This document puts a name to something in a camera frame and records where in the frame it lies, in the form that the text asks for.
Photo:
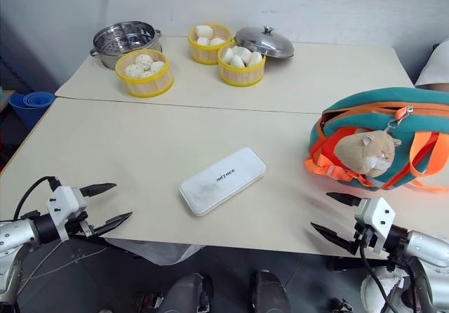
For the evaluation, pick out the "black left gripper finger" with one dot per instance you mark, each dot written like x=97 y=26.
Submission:
x=100 y=188
x=112 y=222

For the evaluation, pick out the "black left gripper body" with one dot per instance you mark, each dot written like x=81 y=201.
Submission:
x=75 y=226

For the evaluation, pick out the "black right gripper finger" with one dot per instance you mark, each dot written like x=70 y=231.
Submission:
x=345 y=199
x=333 y=235

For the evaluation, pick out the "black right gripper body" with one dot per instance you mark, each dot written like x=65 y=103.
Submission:
x=363 y=239

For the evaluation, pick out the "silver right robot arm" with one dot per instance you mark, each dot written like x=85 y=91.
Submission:
x=426 y=248

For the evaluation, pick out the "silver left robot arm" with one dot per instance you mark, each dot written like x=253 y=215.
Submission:
x=14 y=236

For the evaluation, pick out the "white rectangular case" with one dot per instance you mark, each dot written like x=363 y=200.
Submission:
x=222 y=181

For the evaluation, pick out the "teal and orange bag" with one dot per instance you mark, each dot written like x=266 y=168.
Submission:
x=414 y=99

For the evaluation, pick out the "white plastic sheet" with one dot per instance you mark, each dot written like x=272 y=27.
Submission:
x=158 y=251

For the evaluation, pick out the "white round base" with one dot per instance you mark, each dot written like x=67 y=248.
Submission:
x=386 y=288

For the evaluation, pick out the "dark rounded shape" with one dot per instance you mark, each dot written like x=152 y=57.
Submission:
x=270 y=292
x=187 y=292

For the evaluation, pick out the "metal zipper clasp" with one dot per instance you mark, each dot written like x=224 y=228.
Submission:
x=400 y=116

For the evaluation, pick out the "bamboo steamer with speckled buns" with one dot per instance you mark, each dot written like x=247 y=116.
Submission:
x=147 y=85

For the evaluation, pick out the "speckled steamed bun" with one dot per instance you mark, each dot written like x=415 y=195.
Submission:
x=144 y=60
x=132 y=71
x=148 y=74
x=158 y=67

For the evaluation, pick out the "stainless steel steamer pot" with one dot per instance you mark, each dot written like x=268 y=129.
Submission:
x=122 y=37

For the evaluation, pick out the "person in white clothing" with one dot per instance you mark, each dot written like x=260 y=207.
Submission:
x=433 y=67

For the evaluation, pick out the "bamboo steamer with white buns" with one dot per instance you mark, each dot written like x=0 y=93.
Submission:
x=242 y=76

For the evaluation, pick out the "white steamed bun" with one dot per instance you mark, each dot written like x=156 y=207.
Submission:
x=216 y=41
x=227 y=54
x=202 y=41
x=255 y=59
x=242 y=50
x=204 y=31
x=237 y=61

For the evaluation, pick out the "small bamboo steamer basket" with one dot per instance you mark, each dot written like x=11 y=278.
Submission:
x=205 y=54

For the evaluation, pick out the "stainless steel pot lid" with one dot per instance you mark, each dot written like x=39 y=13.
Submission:
x=263 y=43

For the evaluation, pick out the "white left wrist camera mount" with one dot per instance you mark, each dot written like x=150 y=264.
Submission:
x=65 y=200

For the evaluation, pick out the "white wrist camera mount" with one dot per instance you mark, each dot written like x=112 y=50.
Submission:
x=65 y=200
x=377 y=214

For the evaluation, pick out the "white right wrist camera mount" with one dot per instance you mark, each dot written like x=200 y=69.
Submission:
x=377 y=214

